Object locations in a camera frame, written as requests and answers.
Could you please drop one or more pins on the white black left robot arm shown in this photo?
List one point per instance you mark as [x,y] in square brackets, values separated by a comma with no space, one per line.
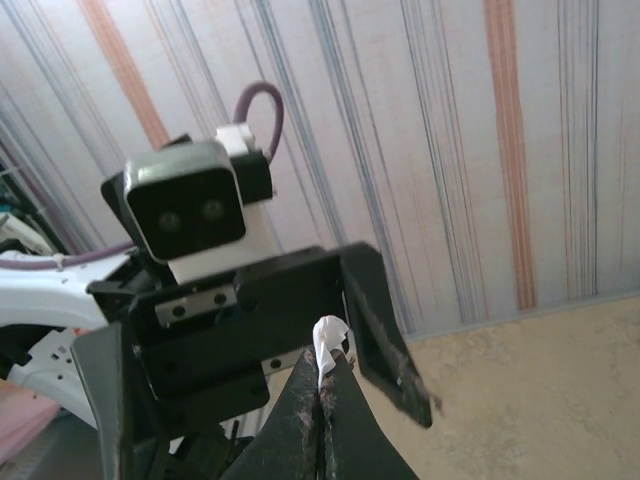
[40,295]

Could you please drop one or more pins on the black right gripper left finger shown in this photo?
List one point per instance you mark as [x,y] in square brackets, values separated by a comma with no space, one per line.
[285,440]

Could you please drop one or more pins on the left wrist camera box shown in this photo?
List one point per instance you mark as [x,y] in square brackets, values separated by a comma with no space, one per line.
[185,210]

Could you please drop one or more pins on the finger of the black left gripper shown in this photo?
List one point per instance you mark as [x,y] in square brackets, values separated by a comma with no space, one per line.
[112,390]
[380,340]

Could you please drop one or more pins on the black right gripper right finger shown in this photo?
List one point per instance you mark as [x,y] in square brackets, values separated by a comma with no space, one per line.
[355,440]

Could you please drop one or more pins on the white plastic bag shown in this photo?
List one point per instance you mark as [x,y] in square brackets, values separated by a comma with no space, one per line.
[327,345]

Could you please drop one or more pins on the pink board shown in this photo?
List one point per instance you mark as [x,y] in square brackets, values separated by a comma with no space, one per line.
[20,415]

